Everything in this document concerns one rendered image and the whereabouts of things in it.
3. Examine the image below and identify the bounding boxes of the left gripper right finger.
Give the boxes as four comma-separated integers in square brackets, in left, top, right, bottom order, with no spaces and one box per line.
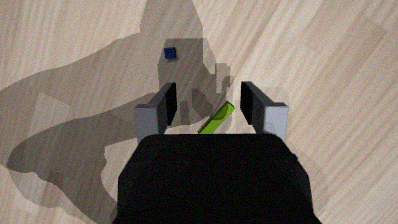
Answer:
[240,81,289,143]

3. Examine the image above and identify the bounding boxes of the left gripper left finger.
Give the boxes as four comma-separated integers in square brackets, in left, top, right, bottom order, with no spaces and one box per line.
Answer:
[133,82,177,144]

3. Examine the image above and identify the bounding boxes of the small dark blue cube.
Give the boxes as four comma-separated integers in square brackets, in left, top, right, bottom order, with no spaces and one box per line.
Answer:
[164,47,177,59]

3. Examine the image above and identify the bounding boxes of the olive green rectangular bar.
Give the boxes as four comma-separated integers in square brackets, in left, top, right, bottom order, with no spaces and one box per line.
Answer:
[198,101,235,134]

